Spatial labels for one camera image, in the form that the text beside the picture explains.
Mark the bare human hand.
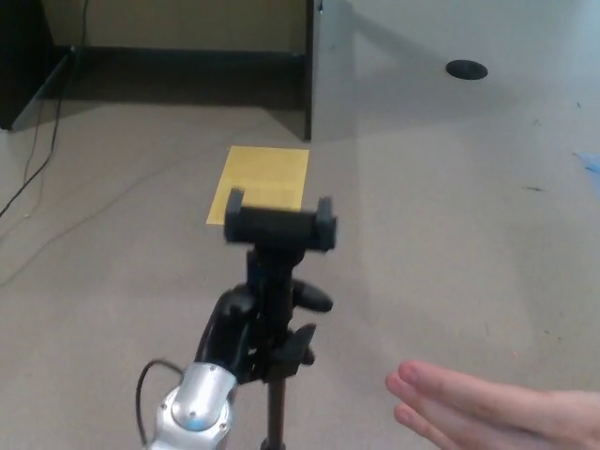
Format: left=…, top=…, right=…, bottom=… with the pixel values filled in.
left=384, top=359, right=600, bottom=450

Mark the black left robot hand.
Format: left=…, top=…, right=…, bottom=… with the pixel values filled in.
left=195, top=277, right=335, bottom=386

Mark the black tripod with phone holder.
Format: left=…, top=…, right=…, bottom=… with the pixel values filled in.
left=223, top=187, right=338, bottom=450

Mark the blue scrap on floor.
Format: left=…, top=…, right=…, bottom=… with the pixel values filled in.
left=572, top=151, right=600, bottom=173

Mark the dark wooden desk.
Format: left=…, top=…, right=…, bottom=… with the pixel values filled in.
left=0, top=0, right=324, bottom=142

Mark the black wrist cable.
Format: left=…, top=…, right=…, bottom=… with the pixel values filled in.
left=135, top=359, right=185, bottom=444

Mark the thin grey cable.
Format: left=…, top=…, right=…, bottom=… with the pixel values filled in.
left=0, top=161, right=198, bottom=287

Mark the thin black cable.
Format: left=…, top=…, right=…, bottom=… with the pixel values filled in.
left=0, top=0, right=92, bottom=218

